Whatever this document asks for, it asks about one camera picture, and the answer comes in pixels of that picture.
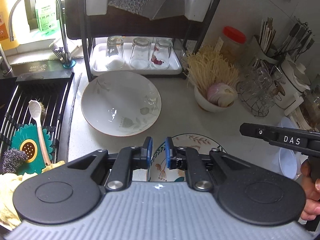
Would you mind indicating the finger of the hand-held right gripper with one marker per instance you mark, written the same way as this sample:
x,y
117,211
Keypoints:
x,y
252,131

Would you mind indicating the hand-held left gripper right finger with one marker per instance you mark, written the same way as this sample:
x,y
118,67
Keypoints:
x,y
169,153

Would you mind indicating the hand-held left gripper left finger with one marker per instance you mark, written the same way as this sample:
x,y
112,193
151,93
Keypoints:
x,y
147,147

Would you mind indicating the translucent plastic bowl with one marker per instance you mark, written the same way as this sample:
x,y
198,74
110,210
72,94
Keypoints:
x,y
287,162

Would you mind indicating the floral patterned ceramic bowl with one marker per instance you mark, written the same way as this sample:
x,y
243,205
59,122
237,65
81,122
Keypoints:
x,y
195,140

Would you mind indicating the large white leaf-print bowl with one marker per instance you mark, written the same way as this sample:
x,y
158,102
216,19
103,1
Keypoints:
x,y
117,105

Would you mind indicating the person's right hand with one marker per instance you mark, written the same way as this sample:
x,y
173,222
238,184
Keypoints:
x,y
313,197

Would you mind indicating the cream kettle heating base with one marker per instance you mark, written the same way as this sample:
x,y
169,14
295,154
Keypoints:
x,y
297,120

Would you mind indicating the glass health kettle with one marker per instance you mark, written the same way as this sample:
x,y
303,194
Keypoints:
x,y
312,105

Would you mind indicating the peeled purple onion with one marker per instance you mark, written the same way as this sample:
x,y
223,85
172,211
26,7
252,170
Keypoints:
x,y
222,93

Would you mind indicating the small white noodle-holding bowl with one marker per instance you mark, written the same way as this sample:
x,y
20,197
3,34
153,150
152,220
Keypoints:
x,y
202,102

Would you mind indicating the white electric cooking pot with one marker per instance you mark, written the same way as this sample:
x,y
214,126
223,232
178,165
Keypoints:
x,y
292,77

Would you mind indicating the pale green chopstick holder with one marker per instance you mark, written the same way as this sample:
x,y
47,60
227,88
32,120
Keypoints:
x,y
262,55

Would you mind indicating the bundle of dried noodles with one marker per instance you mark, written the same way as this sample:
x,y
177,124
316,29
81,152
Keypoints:
x,y
207,67

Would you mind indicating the white drip tray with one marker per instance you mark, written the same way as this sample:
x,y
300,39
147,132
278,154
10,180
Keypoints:
x,y
175,67

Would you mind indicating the red-print drinking glass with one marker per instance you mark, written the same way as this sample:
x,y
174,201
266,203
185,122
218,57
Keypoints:
x,y
161,57

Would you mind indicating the clear drinking glass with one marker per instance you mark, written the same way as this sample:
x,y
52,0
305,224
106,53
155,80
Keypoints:
x,y
115,55
139,55

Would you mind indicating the red-lid plastic jar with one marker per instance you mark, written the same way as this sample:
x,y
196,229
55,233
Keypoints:
x,y
233,35

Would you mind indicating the bundle of wooden chopsticks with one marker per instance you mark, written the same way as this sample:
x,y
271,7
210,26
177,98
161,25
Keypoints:
x,y
267,32

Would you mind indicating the white silicone spoon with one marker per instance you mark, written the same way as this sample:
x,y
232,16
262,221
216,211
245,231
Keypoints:
x,y
40,130

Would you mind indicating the black sink drain rack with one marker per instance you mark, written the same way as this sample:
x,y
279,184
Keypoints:
x,y
50,97

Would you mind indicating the black metal dish rack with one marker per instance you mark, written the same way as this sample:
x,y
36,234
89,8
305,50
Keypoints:
x,y
86,55

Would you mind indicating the dark wooden cutting board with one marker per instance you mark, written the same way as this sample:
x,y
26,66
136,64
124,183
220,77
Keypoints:
x,y
120,27

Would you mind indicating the green flower-shaped mat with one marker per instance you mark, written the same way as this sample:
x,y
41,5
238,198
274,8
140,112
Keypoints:
x,y
18,140

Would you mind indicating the striped tube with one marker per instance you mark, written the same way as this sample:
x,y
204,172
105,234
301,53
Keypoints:
x,y
57,52

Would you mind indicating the chrome gooseneck faucet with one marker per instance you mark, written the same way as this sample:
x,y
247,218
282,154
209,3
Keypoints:
x,y
63,42

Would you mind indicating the steel wool scrubber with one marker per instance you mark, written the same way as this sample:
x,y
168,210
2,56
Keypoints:
x,y
13,160

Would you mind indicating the yellow dish cloth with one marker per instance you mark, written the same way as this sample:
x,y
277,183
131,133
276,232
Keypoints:
x,y
7,192

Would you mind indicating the chrome sink fixture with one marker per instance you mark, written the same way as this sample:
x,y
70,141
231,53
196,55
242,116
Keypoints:
x,y
5,65

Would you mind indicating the green liquid bottle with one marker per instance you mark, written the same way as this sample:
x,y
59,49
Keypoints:
x,y
46,12

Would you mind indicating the orange detergent jug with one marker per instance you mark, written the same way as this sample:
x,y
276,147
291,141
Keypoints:
x,y
7,30

